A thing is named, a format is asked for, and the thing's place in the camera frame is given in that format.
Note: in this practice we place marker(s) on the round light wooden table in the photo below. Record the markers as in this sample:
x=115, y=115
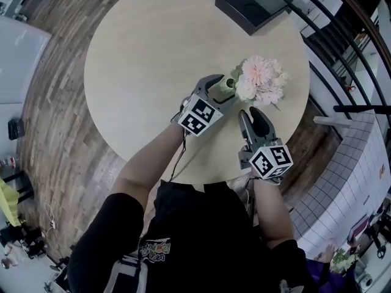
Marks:
x=146, y=72

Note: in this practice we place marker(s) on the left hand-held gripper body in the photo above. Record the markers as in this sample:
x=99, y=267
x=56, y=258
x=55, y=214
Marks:
x=198, y=117

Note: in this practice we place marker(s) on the small black device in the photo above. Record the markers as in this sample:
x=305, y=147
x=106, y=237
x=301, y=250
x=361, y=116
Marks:
x=15, y=129

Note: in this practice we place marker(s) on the white bench board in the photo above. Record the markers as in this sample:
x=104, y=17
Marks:
x=331, y=121

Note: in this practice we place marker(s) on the potted plant with white flowers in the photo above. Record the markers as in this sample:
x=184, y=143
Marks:
x=343, y=259

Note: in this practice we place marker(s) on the bottle with red label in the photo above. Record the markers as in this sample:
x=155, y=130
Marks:
x=10, y=162

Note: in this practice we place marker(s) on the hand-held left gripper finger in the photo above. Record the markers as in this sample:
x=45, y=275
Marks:
x=224, y=103
x=204, y=85

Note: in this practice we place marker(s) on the white tiled counter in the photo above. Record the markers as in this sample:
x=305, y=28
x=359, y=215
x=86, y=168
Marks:
x=345, y=175

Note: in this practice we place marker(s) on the yellow-green cloth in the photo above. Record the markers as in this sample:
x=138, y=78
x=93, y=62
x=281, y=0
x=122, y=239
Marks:
x=10, y=203

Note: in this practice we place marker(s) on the purple bag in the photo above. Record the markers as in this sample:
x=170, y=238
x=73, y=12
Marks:
x=323, y=276

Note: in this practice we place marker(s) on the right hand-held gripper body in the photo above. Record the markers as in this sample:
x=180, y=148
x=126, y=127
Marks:
x=268, y=160

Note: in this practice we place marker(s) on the black box with round recesses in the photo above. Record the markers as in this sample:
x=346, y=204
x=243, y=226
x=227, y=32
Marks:
x=253, y=5

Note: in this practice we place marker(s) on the black stool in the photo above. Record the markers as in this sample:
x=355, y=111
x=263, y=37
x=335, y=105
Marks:
x=23, y=188

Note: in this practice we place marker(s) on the black railing with wooden handrail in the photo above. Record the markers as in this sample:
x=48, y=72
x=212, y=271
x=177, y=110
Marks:
x=354, y=41

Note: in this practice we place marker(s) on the pink flowers with green leaves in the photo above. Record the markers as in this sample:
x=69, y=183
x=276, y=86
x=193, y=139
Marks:
x=262, y=78

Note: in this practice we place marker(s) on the pale green vase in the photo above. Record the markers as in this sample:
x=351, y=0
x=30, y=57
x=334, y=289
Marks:
x=229, y=86

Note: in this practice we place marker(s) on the person's right forearm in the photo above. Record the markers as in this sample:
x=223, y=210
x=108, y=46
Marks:
x=272, y=212

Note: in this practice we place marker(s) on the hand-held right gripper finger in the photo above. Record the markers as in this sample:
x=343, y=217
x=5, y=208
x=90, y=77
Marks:
x=262, y=125
x=247, y=130

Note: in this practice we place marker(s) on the person's left forearm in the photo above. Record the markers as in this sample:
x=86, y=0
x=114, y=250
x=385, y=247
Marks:
x=146, y=166

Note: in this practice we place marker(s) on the person's black printed t-shirt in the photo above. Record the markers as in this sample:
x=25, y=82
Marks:
x=195, y=240

